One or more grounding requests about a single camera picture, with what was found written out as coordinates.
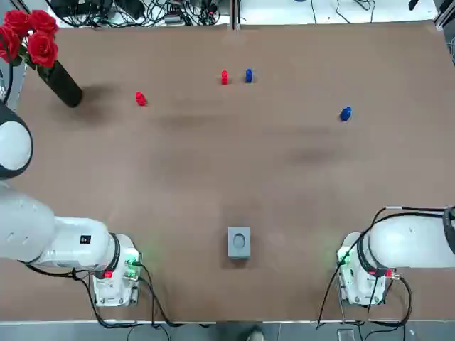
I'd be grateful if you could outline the grey box with round hole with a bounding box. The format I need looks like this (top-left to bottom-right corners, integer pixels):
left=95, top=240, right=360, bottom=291
left=227, top=225, right=253, bottom=260

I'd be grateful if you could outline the black cylindrical vase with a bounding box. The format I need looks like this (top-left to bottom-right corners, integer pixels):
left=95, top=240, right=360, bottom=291
left=36, top=59, right=84, bottom=109

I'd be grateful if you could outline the black electronic device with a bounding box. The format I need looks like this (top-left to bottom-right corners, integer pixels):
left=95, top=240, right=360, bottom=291
left=49, top=0, right=115, bottom=19

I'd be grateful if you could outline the red rose bouquet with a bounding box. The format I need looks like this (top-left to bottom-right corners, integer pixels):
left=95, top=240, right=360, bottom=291
left=0, top=9, right=60, bottom=71

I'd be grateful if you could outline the black left base cable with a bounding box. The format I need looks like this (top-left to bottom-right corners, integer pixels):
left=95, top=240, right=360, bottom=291
left=136, top=262, right=218, bottom=328

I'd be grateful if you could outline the black right base cable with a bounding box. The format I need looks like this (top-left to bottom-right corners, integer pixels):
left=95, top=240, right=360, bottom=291
left=315, top=258, right=348, bottom=326

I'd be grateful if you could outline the tangle of black cables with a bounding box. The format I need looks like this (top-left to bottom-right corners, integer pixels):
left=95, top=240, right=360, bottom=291
left=113, top=0, right=232, bottom=28

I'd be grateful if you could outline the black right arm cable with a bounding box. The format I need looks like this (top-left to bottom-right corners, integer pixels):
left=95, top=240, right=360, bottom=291
left=357, top=205, right=451, bottom=249

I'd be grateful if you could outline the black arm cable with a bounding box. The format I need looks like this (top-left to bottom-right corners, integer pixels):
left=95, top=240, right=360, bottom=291
left=357, top=205, right=451, bottom=249
left=16, top=259, right=107, bottom=326

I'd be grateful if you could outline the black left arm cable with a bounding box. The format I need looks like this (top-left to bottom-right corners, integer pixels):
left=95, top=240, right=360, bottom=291
left=16, top=259, right=107, bottom=326

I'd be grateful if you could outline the black looped base cable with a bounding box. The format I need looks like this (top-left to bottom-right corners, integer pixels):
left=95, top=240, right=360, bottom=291
left=355, top=275, right=414, bottom=327

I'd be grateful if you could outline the aluminium frame profile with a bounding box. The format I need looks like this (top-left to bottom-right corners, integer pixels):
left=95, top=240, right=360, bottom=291
left=432, top=0, right=455, bottom=33

